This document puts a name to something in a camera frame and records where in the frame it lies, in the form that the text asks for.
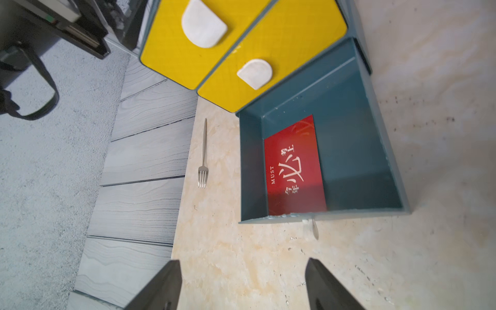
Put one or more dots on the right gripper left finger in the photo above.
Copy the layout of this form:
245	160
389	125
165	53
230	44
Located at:
162	292

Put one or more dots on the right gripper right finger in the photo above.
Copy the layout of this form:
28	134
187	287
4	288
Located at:
325	291

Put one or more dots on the red postcard must text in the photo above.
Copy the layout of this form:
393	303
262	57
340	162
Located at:
293	174

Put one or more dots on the teal bottom drawer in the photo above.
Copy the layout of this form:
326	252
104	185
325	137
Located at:
360	175

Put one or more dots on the teal drawer cabinet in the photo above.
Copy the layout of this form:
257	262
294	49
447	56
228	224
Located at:
350	13

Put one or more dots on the yellow top drawer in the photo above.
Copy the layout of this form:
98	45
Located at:
187	39

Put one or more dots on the yellow drawer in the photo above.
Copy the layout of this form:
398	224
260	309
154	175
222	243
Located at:
187	39
288	36

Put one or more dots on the yellow bottom drawer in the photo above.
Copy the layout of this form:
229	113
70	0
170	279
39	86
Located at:
288	36

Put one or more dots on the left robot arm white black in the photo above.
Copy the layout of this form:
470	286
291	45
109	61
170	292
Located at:
30	28

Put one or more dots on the silver fork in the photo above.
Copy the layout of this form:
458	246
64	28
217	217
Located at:
203	171

